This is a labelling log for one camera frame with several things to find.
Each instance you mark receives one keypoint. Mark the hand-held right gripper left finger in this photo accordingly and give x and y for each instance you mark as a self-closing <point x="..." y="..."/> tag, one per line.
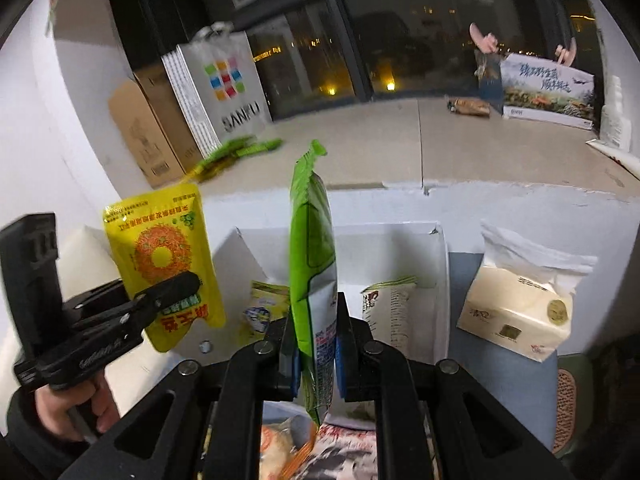
<point x="280" y="360"/>

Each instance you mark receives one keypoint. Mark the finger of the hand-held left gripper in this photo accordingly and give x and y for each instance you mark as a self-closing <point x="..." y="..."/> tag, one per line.
<point x="170" y="292"/>

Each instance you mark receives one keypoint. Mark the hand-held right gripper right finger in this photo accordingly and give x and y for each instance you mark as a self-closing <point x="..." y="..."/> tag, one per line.
<point x="357" y="360"/>

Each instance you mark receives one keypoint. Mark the cream snack packet brown print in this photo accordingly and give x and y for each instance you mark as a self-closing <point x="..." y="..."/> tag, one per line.
<point x="390" y="315"/>

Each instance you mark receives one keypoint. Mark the small yellow snack packet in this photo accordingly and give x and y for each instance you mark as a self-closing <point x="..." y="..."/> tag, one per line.
<point x="262" y="305"/>

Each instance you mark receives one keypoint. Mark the orange snack packet clear wrap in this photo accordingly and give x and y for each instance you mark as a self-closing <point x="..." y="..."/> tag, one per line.
<point x="280" y="447"/>

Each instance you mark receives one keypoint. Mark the green snack packet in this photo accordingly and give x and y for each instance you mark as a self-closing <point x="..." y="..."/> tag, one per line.
<point x="310" y="260"/>

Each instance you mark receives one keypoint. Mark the white cardboard box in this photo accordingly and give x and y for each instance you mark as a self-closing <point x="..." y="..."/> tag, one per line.
<point x="380" y="255"/>

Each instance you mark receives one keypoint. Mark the person's left forearm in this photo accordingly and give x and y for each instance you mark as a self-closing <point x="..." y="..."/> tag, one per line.
<point x="25" y="445"/>

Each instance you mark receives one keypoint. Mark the person's left hand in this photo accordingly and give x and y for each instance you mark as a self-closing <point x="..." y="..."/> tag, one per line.
<point x="70" y="410"/>

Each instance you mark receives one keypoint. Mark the small round metal cap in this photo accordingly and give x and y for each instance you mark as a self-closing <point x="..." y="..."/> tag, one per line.
<point x="204" y="345"/>

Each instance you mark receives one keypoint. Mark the red print snack packet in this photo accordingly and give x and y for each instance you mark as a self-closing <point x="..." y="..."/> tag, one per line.
<point x="345" y="452"/>

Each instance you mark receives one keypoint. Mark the blue-grey tablecloth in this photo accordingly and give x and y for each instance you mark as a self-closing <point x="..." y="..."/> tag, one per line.
<point x="500" y="390"/>

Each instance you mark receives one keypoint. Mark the pile of green stick packets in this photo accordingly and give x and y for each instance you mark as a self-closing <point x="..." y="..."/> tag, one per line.
<point x="235" y="152"/>

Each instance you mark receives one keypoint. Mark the cream tissue pack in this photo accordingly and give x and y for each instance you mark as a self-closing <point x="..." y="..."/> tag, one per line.
<point x="510" y="305"/>

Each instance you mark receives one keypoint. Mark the flat brown cardboard box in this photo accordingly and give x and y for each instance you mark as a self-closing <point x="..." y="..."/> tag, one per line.
<point x="135" y="130"/>

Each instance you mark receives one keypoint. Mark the white striped box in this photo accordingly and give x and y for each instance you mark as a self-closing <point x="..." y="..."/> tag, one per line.
<point x="187" y="100"/>

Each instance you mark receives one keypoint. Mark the white bag coloured squares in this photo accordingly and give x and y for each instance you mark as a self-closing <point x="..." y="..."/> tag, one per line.
<point x="235" y="110"/>

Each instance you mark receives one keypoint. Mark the green object with orange pad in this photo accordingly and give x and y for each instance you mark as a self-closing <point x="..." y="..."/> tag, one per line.
<point x="570" y="400"/>

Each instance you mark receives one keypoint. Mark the dark blue printed bag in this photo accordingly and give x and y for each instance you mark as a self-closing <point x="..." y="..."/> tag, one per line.
<point x="489" y="80"/>

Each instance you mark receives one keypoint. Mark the landscape printed box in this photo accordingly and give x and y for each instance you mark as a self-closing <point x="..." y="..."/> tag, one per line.
<point x="547" y="95"/>

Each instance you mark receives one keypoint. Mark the white flat packet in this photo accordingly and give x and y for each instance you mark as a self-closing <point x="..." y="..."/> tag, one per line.
<point x="620" y="157"/>

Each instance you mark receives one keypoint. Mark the pink plastic ornament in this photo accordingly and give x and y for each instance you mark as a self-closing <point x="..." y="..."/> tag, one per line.
<point x="482" y="37"/>
<point x="567" y="52"/>

